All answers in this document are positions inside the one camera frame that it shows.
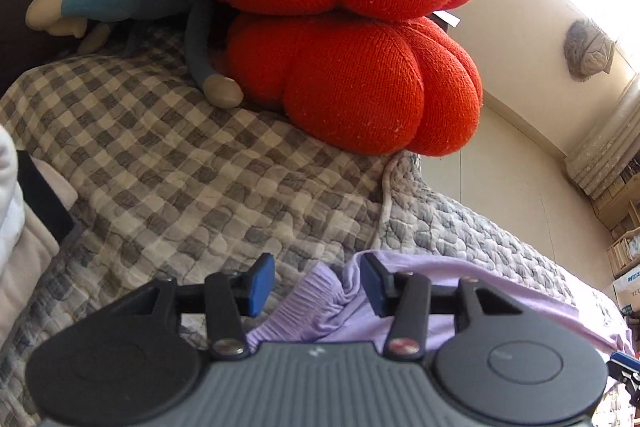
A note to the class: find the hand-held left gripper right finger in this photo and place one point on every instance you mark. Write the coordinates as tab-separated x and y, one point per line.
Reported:
372	282

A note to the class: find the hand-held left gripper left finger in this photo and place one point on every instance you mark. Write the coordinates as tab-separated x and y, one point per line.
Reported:
260	287

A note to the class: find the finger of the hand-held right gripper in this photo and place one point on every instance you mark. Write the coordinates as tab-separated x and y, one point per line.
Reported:
622	364

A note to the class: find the lilac pants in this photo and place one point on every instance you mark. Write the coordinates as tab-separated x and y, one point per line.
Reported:
325	302

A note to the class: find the white cardboard box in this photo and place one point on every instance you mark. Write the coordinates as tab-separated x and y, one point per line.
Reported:
627	287

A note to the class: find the wooden shelf unit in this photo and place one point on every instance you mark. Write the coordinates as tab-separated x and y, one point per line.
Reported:
625	247

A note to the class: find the grey checked quilt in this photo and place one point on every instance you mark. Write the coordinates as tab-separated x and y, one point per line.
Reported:
175	167

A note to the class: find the beige patterned curtain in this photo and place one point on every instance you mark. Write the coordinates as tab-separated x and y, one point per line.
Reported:
605	152

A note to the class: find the folded white beige blanket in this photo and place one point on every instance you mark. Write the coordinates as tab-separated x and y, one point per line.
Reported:
25	267

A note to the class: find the grey hanging garment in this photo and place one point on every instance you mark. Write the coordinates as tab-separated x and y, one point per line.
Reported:
587	52

